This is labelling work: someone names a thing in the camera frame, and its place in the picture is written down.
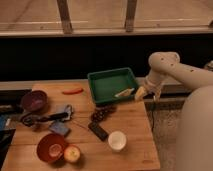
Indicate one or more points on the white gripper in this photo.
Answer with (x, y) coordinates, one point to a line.
(152, 84)

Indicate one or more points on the red pepper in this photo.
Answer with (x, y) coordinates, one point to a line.
(73, 91)

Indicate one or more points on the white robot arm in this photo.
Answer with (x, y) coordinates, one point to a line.
(194, 144)

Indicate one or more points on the yellow item in tray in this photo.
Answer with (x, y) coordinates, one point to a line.
(124, 93)

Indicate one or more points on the green plastic tray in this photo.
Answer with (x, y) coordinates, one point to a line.
(104, 85)

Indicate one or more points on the bunch of dark grapes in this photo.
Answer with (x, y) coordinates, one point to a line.
(101, 113)

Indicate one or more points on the white cup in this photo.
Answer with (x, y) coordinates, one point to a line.
(117, 141)

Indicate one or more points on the black remote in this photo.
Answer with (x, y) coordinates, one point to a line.
(98, 131)

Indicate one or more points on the wooden cutting board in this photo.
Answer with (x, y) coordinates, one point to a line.
(140, 154)

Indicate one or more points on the apple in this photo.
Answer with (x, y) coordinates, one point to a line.
(72, 154)

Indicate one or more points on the purple bowl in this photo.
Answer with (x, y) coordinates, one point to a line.
(34, 100)

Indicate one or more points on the red bowl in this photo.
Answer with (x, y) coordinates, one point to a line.
(51, 148)

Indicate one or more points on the black handled tool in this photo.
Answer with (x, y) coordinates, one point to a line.
(31, 120)

